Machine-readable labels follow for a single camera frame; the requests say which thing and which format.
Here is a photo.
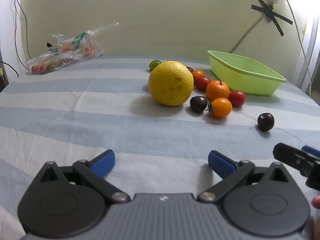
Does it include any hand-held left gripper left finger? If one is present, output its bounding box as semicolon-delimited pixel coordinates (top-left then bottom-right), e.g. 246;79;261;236
32;149;130;204

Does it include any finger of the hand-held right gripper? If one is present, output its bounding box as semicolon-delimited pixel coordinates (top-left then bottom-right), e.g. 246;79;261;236
301;145;320;161
273;143;316;174

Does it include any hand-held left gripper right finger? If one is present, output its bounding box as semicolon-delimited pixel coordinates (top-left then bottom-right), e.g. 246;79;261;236
197;150;294;203

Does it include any red cherry tomato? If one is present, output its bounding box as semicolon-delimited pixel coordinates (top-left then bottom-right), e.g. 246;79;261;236
195;76;212;92
228;90;246;108

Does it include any orange mandarin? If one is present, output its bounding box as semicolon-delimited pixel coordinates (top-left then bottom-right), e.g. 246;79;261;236
206;79;230;101

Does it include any light green plastic basket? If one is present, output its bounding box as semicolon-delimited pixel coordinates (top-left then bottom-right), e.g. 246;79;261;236
207;50;286;96

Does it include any large yellow grapefruit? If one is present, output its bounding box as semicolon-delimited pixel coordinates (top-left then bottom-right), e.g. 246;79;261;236
148;61;194;106

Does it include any green tomato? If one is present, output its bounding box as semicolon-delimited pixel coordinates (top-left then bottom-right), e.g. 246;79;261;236
149;60;162;72

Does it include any person's right hand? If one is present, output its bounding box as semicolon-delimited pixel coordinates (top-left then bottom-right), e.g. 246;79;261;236
304;195;320;240

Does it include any blue striped blanket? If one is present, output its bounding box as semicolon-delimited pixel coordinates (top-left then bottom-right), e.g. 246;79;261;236
0;54;320;240

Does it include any orange tomato with calyx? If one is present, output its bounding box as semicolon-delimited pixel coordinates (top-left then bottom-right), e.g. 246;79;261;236
205;98;233;119

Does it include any clear plastic produce bag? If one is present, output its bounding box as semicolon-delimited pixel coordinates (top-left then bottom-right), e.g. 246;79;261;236
26;22;119;75

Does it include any black tape cross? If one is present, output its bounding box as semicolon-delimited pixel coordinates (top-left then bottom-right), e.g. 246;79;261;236
251;0;293;37

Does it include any white cable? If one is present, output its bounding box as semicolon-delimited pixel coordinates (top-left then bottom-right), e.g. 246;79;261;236
285;0;312;97

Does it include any grey power cable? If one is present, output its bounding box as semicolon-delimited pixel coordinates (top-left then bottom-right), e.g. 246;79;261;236
229;15;267;53

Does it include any thin black cable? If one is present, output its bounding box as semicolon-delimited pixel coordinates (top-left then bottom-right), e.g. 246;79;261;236
11;0;32;67

